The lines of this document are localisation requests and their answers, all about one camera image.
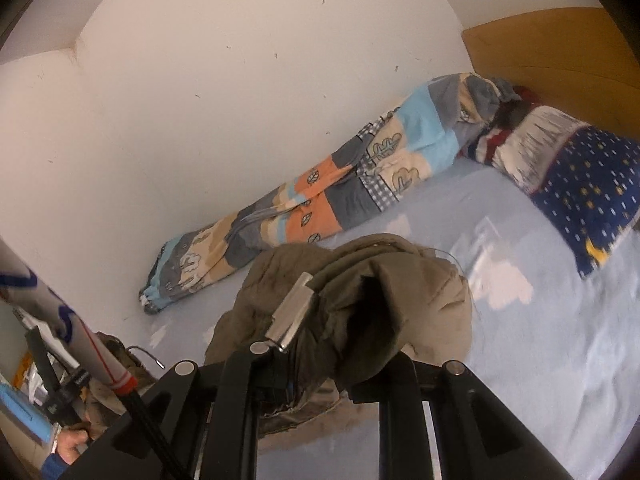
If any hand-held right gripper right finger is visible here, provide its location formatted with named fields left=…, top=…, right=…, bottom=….
left=347, top=352, right=576, bottom=480

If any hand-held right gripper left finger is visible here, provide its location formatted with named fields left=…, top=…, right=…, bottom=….
left=60, top=342, right=301, bottom=480

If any olive hooded jacket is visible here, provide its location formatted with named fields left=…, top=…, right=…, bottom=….
left=82, top=232, right=474, bottom=436

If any person's left forearm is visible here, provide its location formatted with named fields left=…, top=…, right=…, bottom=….
left=40, top=452, right=72, bottom=480

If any person's left hand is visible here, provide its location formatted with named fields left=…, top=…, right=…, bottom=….
left=56, top=422, right=96, bottom=463

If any light blue box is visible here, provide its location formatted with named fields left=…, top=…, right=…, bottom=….
left=0, top=385, right=53, bottom=443

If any light blue bed sheet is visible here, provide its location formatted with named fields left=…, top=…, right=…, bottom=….
left=145, top=160, right=640, bottom=480

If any patchwork printed blanket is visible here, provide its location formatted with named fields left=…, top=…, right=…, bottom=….
left=139, top=72, right=521, bottom=316

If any red striped cloth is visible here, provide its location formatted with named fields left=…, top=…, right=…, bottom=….
left=457, top=85, right=538, bottom=163

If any blue dotted white pillow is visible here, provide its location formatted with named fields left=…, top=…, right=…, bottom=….
left=492, top=105, right=640, bottom=281

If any wooden headboard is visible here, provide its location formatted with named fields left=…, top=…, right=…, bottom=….
left=461, top=7, right=640, bottom=141

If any white printed tube with cable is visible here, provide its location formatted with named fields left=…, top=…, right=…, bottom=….
left=0, top=237, right=191, bottom=480

